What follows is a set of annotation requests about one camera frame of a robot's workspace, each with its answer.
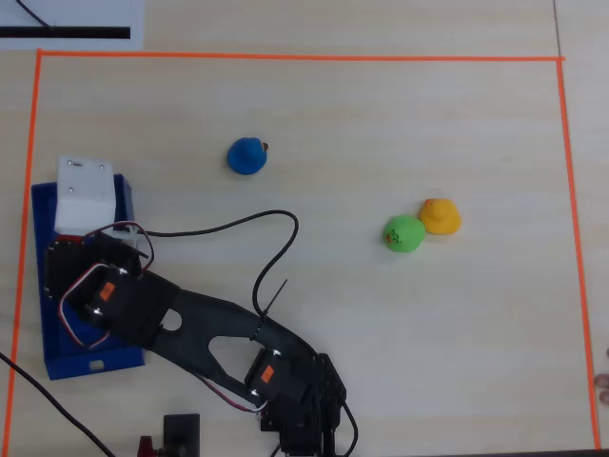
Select yellow rubber duck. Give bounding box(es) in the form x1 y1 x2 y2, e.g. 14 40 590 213
419 197 462 235

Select blue plastic box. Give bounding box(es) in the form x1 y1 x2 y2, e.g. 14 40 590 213
30 172 147 382

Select thick black table cable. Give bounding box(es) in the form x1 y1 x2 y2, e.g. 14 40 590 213
0 351 116 457

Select person's fingers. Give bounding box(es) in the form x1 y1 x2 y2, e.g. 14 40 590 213
594 347 609 406

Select green rubber duck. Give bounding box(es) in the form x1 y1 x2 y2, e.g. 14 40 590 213
383 214 426 254

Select black zip tie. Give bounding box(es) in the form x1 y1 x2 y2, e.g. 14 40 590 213
250 278 289 345

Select thin black cable on paper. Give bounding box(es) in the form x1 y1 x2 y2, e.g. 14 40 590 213
15 0 56 30

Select long horizontal orange tape strip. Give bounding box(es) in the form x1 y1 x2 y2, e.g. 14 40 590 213
36 49 566 64

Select orange tape strip beside box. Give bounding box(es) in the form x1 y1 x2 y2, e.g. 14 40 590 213
0 50 44 457

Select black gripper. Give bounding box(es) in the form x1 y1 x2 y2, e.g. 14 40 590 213
44 231 145 306

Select white paper sheet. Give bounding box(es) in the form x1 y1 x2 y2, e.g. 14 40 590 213
0 0 145 50

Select blue rubber duck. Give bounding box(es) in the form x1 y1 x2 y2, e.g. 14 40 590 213
226 137 270 176

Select red white wrist servo wire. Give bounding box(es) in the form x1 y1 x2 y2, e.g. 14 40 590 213
57 222 156 350

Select small black box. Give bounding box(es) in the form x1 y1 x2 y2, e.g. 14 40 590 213
162 413 202 457

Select orange tape strip beside hand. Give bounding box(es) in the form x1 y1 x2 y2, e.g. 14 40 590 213
556 59 602 451

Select white camera box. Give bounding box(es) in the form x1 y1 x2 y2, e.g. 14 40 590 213
53 155 118 238

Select red white base servo wire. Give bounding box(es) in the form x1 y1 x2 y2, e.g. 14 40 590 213
198 374 268 416

